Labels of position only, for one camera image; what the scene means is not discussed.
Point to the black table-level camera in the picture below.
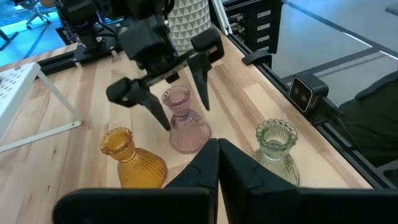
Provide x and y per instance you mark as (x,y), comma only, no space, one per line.
(306,91)

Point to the black labelled equipment rack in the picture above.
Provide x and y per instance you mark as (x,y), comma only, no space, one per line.
(248,18)

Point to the black aluminium table frame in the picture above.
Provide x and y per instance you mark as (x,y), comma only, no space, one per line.
(56,63)

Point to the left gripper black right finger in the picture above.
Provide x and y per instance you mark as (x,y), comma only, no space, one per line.
(242,186)

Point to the person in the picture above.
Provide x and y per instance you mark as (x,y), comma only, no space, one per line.
(373,124)

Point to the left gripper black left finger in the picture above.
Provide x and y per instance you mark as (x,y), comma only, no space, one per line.
(199,174)

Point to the green glass candle holder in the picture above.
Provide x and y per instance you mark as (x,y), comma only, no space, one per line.
(276,146)

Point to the pink glass candle holder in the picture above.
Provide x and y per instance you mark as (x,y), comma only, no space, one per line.
(188,130)

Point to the silver aluminium profile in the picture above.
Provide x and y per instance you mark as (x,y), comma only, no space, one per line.
(222,15)

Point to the small black edge bracket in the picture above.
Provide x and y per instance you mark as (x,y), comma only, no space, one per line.
(256,57)

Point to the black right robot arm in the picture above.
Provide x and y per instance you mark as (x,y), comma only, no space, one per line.
(81,18)

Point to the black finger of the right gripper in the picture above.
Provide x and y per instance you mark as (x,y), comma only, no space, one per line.
(200,77)
(149,99)

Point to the amber glass candle holder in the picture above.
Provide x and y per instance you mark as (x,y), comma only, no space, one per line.
(140,171)

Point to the green succulent in white pot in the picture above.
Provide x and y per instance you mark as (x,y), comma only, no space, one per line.
(188,21)

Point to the grey office chair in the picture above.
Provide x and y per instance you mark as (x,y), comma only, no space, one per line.
(35,14)

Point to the white perforated metal stand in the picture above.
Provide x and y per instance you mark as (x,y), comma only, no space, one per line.
(12,84)

